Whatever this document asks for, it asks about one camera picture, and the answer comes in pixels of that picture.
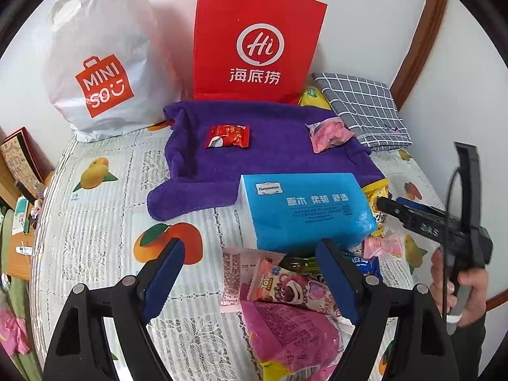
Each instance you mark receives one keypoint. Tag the magenta snack packet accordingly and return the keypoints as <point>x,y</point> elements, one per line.
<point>289,333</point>

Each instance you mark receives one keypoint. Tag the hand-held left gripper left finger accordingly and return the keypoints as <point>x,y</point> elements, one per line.
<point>166,278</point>

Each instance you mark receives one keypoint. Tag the blue tissue pack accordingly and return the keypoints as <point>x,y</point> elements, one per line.
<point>301,210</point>

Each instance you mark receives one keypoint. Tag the person's right forearm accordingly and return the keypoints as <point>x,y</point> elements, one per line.
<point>474,349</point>

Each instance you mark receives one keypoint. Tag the pink bear snack packet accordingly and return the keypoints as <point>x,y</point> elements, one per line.
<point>293,285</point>

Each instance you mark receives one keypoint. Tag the pale pink wafer packet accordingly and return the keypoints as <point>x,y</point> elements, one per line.
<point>236,278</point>

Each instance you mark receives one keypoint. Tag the grey checked folded cloth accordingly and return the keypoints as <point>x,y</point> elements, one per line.
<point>365,107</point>

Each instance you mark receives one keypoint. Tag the small pink candy packet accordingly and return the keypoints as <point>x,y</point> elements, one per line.
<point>383,247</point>

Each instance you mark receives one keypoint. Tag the green cloth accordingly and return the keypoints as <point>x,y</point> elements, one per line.
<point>18,297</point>

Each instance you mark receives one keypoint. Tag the green snack packet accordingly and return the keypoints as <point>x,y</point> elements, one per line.
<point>297,264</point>

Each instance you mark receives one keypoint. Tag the small yellow snack packet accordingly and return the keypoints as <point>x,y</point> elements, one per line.
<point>375,194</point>

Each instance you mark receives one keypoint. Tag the wooden door frame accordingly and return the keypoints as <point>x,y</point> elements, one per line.
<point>424,35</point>

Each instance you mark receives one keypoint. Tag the large yellow snack packet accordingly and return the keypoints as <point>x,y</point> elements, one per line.
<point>313,99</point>

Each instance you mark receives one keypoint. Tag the blue cookie packet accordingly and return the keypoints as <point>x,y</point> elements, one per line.
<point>367,268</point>

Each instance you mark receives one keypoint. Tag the red candy packet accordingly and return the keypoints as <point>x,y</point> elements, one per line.
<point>228,137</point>

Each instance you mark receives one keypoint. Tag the fruit print lace tablecloth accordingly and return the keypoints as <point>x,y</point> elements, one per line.
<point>99,226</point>

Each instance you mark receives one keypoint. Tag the red paper bag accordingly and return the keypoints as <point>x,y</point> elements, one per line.
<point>222,39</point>

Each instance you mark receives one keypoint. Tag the white plastic shopping bag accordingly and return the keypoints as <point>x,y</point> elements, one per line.
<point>119,27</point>

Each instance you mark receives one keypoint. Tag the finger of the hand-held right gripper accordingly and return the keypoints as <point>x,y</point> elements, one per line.
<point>410,202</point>
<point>395,209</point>

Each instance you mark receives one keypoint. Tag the person's right hand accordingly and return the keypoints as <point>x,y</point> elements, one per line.
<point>472,289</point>

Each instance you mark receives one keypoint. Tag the purple towel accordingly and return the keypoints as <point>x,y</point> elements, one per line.
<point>278,158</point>

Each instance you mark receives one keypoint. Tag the pink cloth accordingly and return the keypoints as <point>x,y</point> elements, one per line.
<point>12,325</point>

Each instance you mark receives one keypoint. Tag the patterned box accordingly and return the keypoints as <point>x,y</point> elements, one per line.
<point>22,158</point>

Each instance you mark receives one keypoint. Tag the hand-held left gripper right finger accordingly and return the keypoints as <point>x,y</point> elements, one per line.
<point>337,281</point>

